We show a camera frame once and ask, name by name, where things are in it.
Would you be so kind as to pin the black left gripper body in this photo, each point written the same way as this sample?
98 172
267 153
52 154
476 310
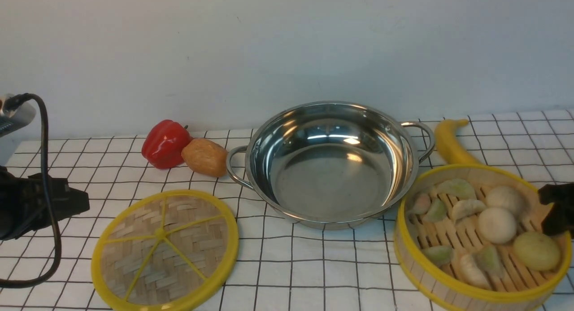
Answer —
23 207

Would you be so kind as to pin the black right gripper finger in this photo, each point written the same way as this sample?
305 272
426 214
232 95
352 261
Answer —
560 217

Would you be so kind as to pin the yellow bamboo steamer basket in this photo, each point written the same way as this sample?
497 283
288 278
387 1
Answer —
520 289

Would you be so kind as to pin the yellow woven bamboo steamer lid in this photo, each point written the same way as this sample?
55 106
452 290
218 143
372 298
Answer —
171 251

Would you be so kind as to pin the stainless steel pot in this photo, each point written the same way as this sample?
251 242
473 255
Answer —
332 165

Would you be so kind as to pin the yellow-green round bun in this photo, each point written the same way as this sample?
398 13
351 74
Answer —
537 251

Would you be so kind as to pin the white steamed bun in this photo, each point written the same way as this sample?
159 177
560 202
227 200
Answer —
497 225
506 197

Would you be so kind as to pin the green dumpling bottom centre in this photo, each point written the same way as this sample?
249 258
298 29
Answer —
488 259

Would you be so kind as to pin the green dumpling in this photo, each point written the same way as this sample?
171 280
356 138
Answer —
457 187
440 255
437 211
488 259

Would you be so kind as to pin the white dumpling centre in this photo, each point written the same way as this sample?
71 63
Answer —
466 207

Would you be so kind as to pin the white dumpling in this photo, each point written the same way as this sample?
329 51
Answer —
466 207
472 273

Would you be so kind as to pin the white dumpling bottom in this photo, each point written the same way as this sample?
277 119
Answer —
472 273

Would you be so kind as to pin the green dumpling top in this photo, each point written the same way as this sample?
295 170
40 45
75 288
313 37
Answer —
457 187

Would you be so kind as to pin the green dumpling bottom left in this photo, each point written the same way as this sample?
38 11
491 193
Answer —
440 255

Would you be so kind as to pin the green dumpling middle left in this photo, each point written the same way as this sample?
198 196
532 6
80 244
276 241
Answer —
437 211

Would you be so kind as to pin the yellow banana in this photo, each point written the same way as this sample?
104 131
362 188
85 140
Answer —
447 144

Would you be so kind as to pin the pale dumpling left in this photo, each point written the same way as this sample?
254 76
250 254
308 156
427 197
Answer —
421 204

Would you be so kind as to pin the red bell pepper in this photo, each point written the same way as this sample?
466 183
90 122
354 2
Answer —
164 143

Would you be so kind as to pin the brown potato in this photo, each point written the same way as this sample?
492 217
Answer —
205 157

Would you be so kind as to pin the white checkered tablecloth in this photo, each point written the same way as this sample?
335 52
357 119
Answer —
281 267

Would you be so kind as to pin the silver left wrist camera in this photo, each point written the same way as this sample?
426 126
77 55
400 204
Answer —
14 114

